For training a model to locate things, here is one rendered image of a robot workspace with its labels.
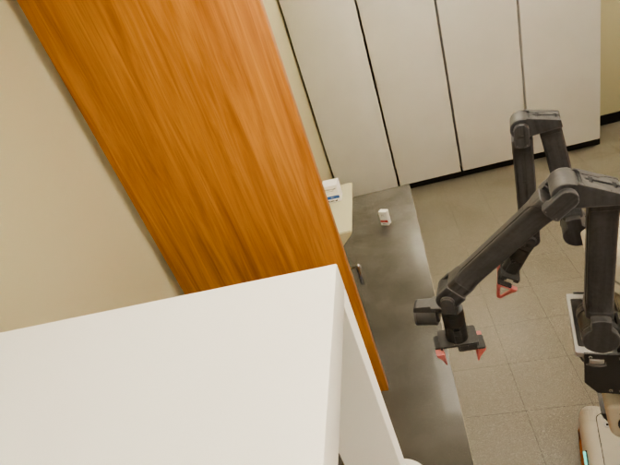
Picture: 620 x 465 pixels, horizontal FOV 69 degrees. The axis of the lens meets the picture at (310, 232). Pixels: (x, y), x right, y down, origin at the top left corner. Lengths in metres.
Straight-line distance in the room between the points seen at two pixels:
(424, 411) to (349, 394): 1.16
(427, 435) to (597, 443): 0.95
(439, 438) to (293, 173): 0.85
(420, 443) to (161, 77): 1.17
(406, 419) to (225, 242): 0.76
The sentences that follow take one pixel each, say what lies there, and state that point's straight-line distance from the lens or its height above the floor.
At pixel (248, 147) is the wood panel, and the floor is 1.84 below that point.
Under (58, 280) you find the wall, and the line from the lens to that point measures 1.06.
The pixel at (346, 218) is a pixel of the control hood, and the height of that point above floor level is 1.51.
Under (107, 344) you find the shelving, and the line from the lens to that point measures 0.32.
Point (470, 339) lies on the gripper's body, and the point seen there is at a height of 1.19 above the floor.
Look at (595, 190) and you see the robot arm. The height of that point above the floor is 1.62.
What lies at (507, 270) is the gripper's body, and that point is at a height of 1.09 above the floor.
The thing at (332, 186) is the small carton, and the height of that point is 1.57.
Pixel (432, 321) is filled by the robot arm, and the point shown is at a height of 1.27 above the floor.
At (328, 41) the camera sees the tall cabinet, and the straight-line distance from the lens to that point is 4.24.
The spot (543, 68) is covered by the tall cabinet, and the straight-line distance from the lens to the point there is 4.57.
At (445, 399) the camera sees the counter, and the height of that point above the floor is 0.94.
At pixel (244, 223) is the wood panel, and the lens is 1.19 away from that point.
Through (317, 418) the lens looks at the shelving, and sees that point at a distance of 0.21.
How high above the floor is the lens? 2.14
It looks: 29 degrees down
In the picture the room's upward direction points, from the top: 20 degrees counter-clockwise
